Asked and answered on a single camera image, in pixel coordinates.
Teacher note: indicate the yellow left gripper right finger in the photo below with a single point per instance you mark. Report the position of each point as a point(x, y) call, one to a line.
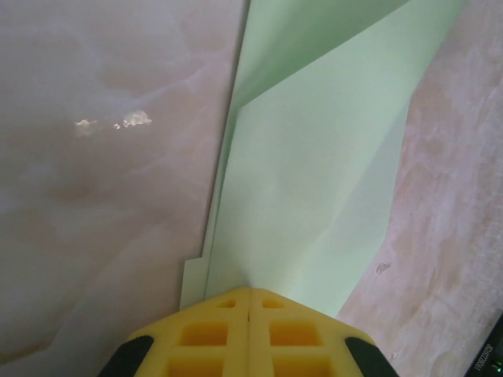
point(306, 334)

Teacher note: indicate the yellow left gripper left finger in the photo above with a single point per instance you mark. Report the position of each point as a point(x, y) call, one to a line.
point(196, 334)

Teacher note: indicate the light green paper sheet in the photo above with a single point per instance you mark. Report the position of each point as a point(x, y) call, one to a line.
point(314, 176)

